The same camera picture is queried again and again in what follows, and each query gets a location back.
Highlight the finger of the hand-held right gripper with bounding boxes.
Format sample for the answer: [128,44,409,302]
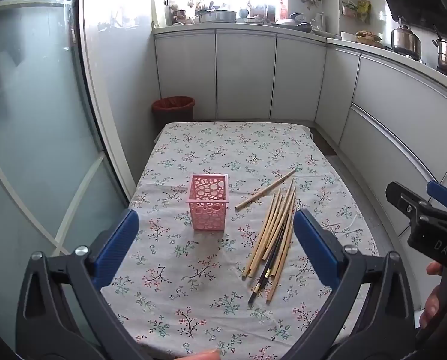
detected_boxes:
[385,181,433,220]
[426,180,447,211]

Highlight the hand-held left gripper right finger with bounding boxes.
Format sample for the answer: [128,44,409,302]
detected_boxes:
[283,209,419,360]

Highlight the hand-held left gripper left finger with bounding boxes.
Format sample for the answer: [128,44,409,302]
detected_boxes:
[15,208,149,360]

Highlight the black paintbrush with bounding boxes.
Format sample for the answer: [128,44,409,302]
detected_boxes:
[260,210,295,284]

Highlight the bundle of wooden chopsticks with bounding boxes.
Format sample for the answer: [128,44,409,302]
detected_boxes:
[242,179,297,302]

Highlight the black chopstick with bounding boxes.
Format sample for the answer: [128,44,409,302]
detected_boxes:
[248,214,290,305]

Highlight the light bamboo chopstick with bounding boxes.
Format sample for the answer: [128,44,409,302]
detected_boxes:
[235,169,296,211]

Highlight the pink perforated utensil holder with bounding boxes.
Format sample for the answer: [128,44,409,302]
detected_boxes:
[186,173,230,231]

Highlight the person's right hand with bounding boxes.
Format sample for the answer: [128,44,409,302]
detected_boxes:
[419,262,445,329]

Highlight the person's left hand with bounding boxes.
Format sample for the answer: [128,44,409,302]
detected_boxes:
[188,349,221,360]

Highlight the floral tablecloth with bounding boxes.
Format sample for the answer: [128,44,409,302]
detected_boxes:
[100,121,381,359]

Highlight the trash bin with red bag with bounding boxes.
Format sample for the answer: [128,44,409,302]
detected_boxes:
[151,96,195,130]

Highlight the frosted glass sliding door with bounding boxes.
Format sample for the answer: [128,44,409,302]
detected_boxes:
[0,0,132,346]

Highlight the steel kettle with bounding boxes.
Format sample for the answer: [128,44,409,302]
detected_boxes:
[391,17,423,61]

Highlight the white kitchen cabinets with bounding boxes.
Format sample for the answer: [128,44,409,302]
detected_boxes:
[154,22,447,241]

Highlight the plate of food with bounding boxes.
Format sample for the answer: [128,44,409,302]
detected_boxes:
[355,30,383,47]

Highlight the yellow green package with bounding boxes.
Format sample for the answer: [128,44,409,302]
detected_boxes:
[356,0,371,23]

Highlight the dark wok with lid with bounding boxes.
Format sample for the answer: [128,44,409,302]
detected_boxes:
[272,12,314,33]

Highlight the white cutting board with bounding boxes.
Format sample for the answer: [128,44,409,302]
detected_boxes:
[151,0,168,29]

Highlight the wide steel pot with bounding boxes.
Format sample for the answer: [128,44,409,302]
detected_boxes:
[197,9,237,24]

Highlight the white door frame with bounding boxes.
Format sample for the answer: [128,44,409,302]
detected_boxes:
[79,0,138,211]

